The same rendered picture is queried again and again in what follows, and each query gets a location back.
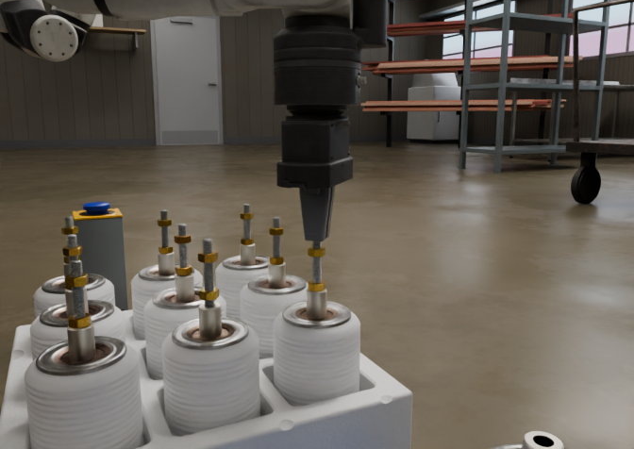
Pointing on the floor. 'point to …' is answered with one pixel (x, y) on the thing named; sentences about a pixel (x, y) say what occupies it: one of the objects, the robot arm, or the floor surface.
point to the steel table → (554, 106)
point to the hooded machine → (429, 132)
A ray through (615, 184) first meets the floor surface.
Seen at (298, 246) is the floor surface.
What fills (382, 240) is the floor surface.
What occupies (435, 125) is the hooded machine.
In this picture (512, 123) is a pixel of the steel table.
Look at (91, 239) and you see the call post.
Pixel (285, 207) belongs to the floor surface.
